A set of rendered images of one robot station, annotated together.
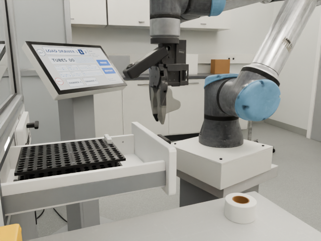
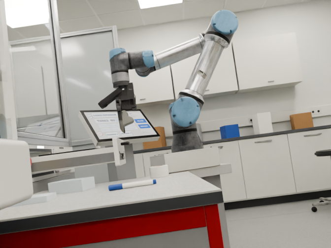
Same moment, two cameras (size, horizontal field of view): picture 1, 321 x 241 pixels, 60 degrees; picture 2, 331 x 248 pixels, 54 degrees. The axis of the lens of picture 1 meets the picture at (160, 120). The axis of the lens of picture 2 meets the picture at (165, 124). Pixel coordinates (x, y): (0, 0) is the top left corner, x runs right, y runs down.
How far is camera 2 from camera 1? 0.87 m
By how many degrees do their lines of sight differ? 25
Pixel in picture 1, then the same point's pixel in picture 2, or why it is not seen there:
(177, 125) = (256, 188)
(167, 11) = (116, 69)
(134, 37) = (205, 106)
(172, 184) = (116, 159)
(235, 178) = (180, 167)
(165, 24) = (116, 76)
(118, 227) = not seen: hidden behind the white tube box
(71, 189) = (62, 160)
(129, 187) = (93, 161)
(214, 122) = (175, 135)
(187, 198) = not seen: hidden behind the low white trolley
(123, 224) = not seen: hidden behind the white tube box
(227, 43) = (307, 96)
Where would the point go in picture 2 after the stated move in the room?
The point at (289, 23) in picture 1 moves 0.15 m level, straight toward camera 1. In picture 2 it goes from (201, 61) to (178, 57)
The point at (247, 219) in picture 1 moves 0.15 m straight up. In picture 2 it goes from (157, 174) to (151, 133)
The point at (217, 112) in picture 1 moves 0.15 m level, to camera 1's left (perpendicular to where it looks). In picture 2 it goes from (176, 127) to (146, 132)
